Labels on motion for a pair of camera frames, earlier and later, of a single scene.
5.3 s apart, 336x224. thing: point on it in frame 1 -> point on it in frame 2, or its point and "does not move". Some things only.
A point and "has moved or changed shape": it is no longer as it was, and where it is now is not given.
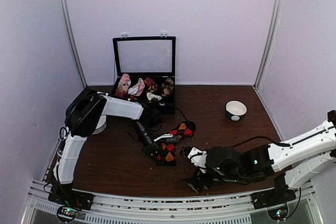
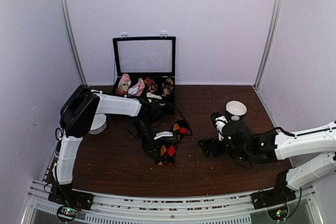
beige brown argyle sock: (167, 86) does not move
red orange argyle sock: (167, 156) has moved or changed shape
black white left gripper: (151, 149) does not move
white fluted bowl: (101, 125) does not move
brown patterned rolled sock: (153, 87) does not move
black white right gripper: (197, 177) -> (211, 143)
